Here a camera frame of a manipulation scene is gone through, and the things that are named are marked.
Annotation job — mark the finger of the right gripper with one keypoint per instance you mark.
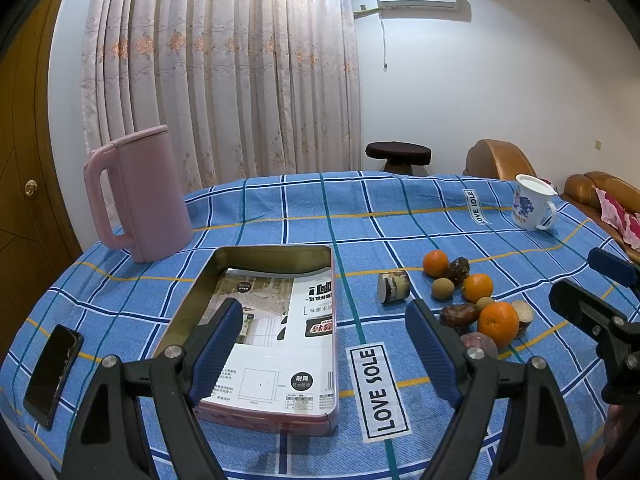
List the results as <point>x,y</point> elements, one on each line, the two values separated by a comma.
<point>623,272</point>
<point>617,339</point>

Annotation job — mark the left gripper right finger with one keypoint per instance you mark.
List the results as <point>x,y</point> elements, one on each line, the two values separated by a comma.
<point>538,440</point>

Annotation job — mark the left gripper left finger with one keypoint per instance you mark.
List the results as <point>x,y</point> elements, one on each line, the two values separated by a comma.
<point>108,439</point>

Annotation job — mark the orange tangerine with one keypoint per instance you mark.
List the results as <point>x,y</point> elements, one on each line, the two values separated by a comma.
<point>436,264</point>
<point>499,321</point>
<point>476,286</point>

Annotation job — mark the dark brown chestnut fruit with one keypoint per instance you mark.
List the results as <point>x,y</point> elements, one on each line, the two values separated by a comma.
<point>459,317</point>

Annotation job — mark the dark wrinkled passion fruit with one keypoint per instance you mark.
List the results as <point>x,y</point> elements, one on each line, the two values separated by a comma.
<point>458,270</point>

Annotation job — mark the tan round longan fruit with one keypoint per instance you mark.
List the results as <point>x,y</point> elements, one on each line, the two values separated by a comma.
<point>483,302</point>
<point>443,289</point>

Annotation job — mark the small printed cylinder can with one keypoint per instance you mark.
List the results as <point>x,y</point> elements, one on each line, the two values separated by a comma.
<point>393,286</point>

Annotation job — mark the purple passion fruit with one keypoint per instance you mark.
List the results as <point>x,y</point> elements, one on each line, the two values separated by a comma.
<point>482,341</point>

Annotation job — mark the pink floral cloth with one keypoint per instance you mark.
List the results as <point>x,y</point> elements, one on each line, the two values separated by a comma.
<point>615,215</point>

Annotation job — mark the black smartphone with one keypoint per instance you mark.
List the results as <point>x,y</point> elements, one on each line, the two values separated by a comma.
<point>50,373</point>

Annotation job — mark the white blue printed mug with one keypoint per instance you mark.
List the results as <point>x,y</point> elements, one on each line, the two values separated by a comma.
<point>533,207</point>

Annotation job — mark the blue plaid tablecloth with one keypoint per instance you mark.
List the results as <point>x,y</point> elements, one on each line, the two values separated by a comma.
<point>390,419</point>

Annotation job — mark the pink metal tin box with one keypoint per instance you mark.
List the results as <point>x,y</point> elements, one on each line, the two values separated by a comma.
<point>281,373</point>

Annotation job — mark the wooden door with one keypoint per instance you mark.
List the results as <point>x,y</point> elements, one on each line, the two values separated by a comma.
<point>37,240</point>

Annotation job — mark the dark round stool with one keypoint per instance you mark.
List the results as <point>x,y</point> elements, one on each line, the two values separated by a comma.
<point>400,157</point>

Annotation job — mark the pink electric kettle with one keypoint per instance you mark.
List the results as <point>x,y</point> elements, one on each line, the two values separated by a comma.
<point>147,195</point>

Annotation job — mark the brass door knob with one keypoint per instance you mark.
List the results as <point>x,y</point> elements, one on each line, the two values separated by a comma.
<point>31,188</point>

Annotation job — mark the floral pink curtain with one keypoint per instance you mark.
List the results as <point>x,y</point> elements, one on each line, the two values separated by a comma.
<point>246,88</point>

